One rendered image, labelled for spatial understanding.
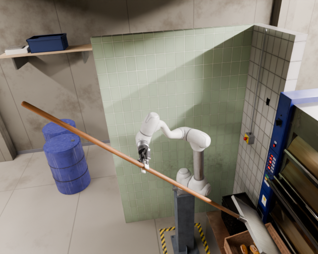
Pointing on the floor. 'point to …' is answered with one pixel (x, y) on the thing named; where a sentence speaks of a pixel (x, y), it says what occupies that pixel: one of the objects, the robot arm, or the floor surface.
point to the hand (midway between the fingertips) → (145, 167)
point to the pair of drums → (65, 158)
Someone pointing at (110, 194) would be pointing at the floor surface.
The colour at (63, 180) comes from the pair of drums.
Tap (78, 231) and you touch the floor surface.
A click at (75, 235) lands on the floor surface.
